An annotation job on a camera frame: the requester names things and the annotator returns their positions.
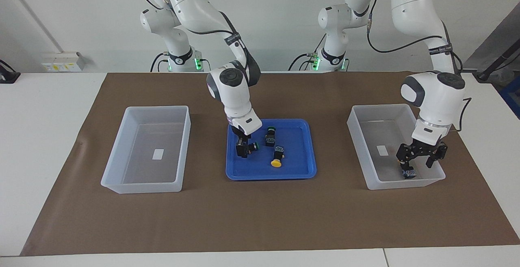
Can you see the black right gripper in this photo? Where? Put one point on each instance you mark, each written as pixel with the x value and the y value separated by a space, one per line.
pixel 241 135

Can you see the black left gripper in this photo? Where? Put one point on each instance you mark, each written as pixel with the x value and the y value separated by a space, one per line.
pixel 424 150

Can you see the yellow push button switch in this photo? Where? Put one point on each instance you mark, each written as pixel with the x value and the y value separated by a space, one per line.
pixel 410 174
pixel 278 153

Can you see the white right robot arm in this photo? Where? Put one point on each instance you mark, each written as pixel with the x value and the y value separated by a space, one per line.
pixel 191 3

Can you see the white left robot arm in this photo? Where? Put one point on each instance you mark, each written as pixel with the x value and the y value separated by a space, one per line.
pixel 443 96

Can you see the translucent white plastic box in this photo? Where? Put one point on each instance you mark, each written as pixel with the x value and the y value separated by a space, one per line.
pixel 390 165
pixel 142 169

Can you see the small white paper label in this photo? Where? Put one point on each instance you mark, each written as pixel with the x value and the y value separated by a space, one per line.
pixel 158 154
pixel 382 150

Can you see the blue plastic tray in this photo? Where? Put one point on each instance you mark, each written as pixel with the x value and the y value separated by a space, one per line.
pixel 296 165

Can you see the brown table mat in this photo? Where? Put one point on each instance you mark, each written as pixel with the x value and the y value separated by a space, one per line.
pixel 260 218

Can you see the blue crate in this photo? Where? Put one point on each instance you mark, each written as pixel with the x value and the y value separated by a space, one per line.
pixel 512 96

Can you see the black metal pole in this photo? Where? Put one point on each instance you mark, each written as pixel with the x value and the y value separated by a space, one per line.
pixel 499 60

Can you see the dark grey partition panel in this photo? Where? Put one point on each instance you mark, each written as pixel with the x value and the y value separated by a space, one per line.
pixel 503 31

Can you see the black desktop device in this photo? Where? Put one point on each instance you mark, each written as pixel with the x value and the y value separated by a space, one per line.
pixel 8 77

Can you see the white wall outlet box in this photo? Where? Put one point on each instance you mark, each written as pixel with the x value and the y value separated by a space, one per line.
pixel 63 63

